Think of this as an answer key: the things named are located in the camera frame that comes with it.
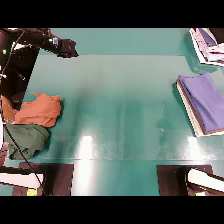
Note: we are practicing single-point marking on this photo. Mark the heap of clothes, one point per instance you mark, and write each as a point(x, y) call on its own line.
point(210, 53)

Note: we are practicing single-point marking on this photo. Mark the dark green garment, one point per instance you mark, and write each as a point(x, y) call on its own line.
point(27, 138)

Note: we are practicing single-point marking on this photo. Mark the orange garment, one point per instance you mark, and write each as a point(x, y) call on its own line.
point(39, 110)

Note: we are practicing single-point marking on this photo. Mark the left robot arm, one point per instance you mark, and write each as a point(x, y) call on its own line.
point(36, 37)

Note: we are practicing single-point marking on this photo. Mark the purple folded garment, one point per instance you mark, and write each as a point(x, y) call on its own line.
point(205, 100)

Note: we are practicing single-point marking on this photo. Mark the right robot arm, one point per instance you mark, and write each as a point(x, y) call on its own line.
point(204, 176)

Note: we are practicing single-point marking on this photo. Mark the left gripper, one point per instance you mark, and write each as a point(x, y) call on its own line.
point(68, 48)

